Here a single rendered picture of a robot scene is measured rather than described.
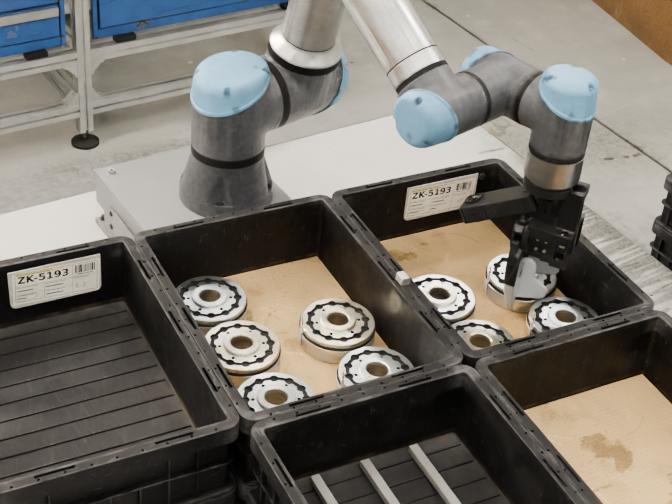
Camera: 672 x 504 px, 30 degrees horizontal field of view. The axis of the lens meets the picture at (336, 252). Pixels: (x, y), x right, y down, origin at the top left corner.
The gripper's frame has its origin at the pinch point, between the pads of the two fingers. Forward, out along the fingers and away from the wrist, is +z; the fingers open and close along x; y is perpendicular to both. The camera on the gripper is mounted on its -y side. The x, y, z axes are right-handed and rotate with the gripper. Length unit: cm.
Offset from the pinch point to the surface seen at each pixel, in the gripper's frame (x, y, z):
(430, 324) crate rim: -22.3, -5.0, -7.5
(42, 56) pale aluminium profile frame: 105, -160, 54
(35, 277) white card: -37, -55, -5
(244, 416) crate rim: -49, -18, -8
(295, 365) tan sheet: -27.9, -20.9, 2.1
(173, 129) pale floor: 136, -137, 85
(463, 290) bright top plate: -4.7, -5.9, -0.8
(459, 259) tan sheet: 6.0, -10.0, 2.1
